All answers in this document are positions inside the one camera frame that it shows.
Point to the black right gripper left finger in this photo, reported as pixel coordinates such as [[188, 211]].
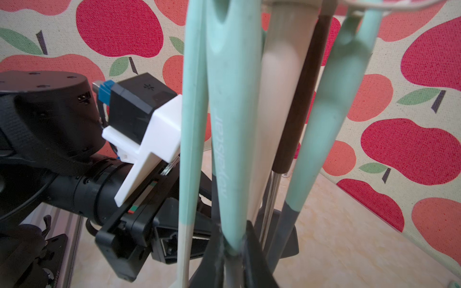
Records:
[[210, 273]]

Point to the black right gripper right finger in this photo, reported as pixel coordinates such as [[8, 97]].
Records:
[[256, 271]]

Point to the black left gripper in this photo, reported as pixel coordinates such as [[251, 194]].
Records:
[[146, 226]]

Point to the white utensil rack stand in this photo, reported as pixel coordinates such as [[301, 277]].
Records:
[[302, 105]]

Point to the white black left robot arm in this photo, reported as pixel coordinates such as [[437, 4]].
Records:
[[105, 151]]

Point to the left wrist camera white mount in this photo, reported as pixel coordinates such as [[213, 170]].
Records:
[[144, 125]]

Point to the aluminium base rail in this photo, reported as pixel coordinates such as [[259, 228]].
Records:
[[63, 222]]

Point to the grey utensil mint handle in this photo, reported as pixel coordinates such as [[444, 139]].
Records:
[[339, 84], [234, 54]]

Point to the grey utensil mint handle right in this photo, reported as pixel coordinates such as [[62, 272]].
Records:
[[339, 84]]

